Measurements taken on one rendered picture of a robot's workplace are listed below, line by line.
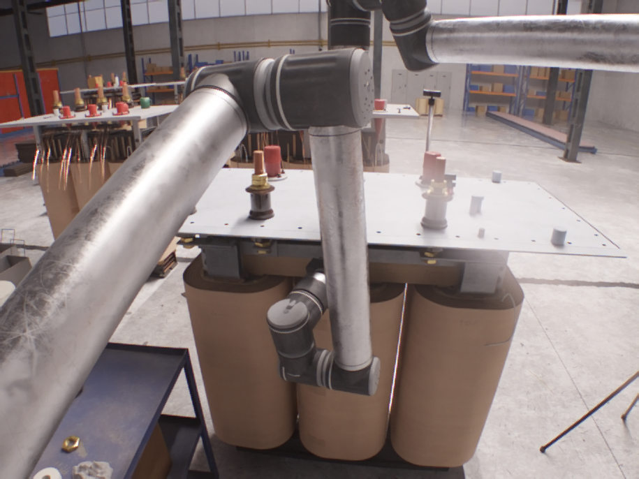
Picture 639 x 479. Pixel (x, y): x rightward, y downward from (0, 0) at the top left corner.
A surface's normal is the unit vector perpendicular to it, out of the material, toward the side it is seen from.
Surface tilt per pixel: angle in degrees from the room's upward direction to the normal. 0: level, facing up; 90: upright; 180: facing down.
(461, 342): 90
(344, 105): 112
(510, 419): 0
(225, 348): 90
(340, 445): 90
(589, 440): 0
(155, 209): 65
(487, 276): 90
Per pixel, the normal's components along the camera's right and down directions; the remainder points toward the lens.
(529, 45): -0.73, 0.55
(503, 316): 0.11, 0.40
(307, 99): -0.32, 0.51
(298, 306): -0.06, -0.86
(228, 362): -0.14, 0.40
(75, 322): 0.79, -0.21
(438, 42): -0.77, 0.36
